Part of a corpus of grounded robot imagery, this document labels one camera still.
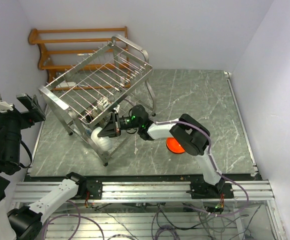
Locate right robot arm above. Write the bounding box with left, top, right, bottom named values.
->
left=92, top=104, right=234, bottom=199

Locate wooden shelf rack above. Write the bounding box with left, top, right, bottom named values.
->
left=28, top=26, right=128, bottom=83

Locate purple floor cable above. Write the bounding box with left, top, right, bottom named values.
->
left=42, top=198, right=106, bottom=240

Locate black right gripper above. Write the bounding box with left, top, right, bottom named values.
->
left=98, top=112, right=141, bottom=139

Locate orange bowl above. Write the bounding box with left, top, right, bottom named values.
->
left=166, top=137, right=185, bottom=154

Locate dark patterned bowl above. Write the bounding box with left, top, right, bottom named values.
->
left=84, top=105, right=102, bottom=124

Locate plain white bowl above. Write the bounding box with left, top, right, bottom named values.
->
left=90, top=127, right=113, bottom=152

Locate steel wire dish rack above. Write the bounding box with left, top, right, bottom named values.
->
left=39, top=34, right=157, bottom=166

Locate blue floral white bowl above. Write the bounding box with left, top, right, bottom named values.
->
left=83, top=125, right=93, bottom=137

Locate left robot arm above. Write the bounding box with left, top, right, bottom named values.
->
left=0, top=93, right=87, bottom=240

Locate aluminium frame rail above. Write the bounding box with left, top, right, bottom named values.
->
left=11, top=180, right=275, bottom=204

